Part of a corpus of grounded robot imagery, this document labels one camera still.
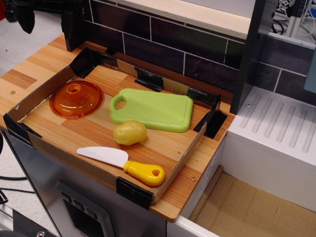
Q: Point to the yellow handled white toy knife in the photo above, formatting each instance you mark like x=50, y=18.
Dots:
x=150, y=174

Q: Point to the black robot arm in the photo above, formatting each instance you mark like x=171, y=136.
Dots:
x=70, y=12

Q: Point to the green plastic cutting board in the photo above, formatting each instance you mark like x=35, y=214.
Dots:
x=156, y=110

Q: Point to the cardboard fence with black tape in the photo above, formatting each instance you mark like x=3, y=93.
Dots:
x=26, y=115

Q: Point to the yellow toy potato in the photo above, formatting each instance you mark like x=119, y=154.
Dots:
x=130, y=132

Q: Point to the orange transparent pot lid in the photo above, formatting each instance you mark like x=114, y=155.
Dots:
x=76, y=99

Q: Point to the silver toy oven front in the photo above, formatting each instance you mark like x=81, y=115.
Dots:
x=77, y=205

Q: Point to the white toy sink drainboard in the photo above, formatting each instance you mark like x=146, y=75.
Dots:
x=271, y=145

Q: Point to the black vertical post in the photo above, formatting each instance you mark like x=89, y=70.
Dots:
x=260, y=26

